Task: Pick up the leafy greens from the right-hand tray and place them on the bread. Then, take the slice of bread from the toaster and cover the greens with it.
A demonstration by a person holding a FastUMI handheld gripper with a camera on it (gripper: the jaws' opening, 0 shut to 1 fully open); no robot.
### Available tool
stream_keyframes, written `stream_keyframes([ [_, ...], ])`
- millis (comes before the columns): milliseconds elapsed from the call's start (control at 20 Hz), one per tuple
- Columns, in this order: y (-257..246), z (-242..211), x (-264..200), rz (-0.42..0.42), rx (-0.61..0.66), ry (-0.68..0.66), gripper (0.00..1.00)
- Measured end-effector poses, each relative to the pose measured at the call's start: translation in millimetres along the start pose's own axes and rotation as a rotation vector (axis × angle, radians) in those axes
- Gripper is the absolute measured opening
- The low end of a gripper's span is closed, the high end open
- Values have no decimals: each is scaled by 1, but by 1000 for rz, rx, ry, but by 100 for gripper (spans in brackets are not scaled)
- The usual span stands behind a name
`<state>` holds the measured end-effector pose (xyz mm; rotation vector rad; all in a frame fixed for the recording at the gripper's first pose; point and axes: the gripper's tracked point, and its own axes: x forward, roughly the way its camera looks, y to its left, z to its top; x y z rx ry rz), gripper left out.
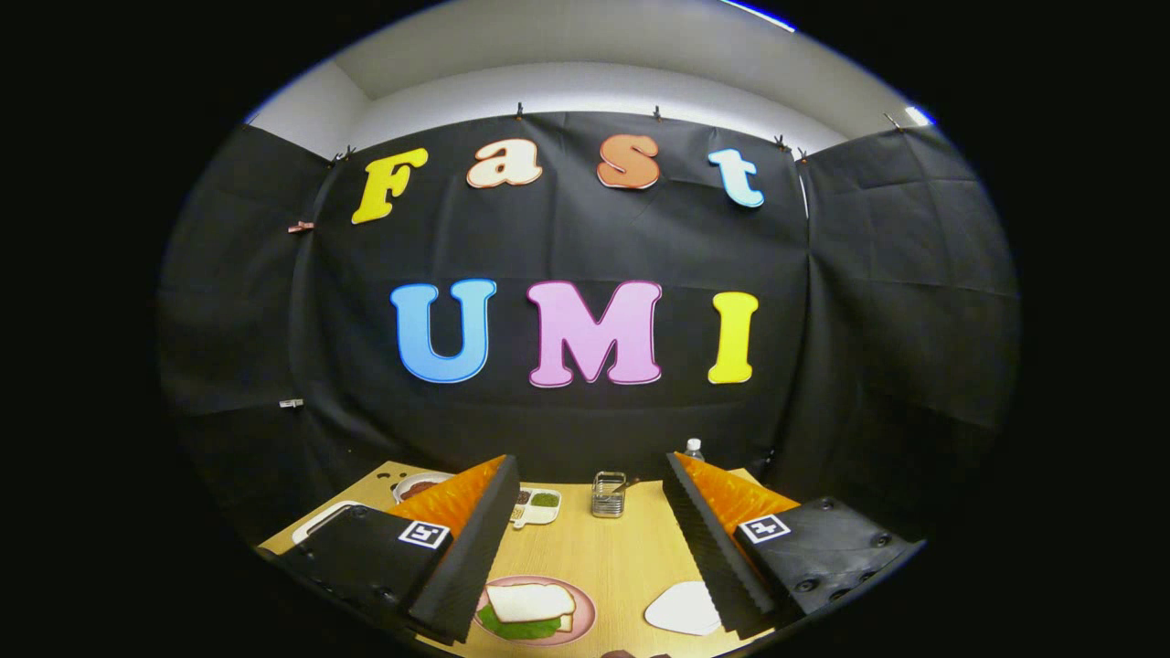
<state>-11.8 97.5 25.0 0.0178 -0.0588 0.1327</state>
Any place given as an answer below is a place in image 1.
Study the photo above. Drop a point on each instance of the green label plastic bottle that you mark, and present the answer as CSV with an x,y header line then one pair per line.
x,y
694,446

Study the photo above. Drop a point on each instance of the grey plate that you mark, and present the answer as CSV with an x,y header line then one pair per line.
x,y
422,475

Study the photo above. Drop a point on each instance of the white divided seed dish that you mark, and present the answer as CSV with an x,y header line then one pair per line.
x,y
539,514

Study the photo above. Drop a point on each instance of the white plate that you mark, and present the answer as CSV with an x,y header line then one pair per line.
x,y
681,608

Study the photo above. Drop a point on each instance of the green lettuce leaf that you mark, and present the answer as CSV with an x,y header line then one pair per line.
x,y
521,631

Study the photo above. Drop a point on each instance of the small ceiling light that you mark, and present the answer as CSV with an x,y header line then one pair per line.
x,y
919,116

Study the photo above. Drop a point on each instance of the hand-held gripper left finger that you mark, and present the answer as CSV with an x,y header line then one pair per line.
x,y
471,553

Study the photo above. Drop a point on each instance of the black backdrop cloth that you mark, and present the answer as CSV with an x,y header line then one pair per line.
x,y
585,238

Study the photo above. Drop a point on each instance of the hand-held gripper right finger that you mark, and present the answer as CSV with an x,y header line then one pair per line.
x,y
713,553

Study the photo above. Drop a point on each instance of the red meat patty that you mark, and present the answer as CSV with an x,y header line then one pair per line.
x,y
416,490

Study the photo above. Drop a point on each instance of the pink plate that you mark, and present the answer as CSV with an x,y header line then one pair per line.
x,y
585,608

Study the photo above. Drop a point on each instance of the long ceiling light strip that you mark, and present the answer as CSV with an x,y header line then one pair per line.
x,y
759,15

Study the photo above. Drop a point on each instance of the white toaster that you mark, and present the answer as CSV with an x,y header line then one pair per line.
x,y
320,519

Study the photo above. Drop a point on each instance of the plain bread slice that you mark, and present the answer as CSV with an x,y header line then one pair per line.
x,y
530,601

